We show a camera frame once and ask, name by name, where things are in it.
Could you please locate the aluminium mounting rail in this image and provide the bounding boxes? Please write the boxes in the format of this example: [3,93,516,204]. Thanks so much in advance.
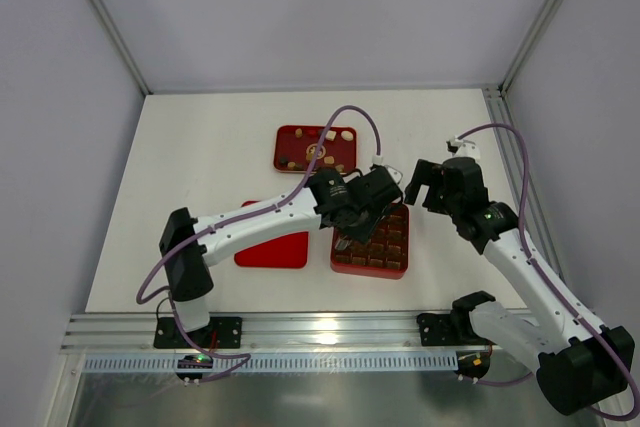
[61,311,421,352]

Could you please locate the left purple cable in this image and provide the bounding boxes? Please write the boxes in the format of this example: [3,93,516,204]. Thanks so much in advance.
[135,105,386,383]

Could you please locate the metal tweezers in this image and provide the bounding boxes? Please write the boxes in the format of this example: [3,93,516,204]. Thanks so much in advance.
[334,238,351,252]

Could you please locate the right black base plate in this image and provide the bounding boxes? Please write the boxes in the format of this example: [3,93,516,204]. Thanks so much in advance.
[416,313,455,347]

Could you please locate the slotted cable duct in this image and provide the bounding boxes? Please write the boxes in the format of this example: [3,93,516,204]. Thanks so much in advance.
[82,351,458,374]

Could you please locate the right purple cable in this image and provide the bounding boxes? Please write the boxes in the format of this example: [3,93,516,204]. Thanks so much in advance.
[454,123,640,421]

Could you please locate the right aluminium frame post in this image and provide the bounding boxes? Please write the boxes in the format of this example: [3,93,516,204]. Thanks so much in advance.
[499,0,564,97]

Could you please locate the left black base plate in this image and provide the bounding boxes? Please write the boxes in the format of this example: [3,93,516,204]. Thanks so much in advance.
[153,316,243,350]

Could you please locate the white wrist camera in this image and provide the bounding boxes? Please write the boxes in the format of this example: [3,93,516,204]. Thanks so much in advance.
[446,137,481,163]
[370,154,403,184]

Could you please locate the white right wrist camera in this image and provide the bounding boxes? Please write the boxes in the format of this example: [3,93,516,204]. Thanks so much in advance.
[446,137,481,163]

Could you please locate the left aluminium frame post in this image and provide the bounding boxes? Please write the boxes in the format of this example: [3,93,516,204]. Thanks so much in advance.
[87,0,152,96]

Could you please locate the red chocolate tray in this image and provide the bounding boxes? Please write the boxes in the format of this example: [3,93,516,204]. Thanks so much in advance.
[273,125,357,174]

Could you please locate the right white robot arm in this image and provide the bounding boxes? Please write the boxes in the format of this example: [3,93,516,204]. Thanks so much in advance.
[405,157,635,415]

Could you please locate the red compartment chocolate box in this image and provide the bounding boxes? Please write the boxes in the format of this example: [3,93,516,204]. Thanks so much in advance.
[330,204,409,280]

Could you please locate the purple cable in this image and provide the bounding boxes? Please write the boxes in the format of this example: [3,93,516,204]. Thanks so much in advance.
[135,105,386,383]
[454,123,640,421]

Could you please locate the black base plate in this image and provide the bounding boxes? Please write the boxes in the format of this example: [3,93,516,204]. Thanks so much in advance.
[416,313,455,347]
[153,316,243,350]

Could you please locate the red box lid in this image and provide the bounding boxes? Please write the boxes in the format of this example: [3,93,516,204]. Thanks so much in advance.
[234,232,309,269]

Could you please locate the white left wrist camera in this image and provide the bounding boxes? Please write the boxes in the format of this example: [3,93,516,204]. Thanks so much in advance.
[370,154,403,184]

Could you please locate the aluminium frame post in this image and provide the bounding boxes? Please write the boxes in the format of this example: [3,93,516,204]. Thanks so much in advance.
[499,0,564,97]
[87,0,152,96]

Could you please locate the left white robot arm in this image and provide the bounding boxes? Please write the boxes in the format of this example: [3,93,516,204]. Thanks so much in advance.
[159,165,402,333]

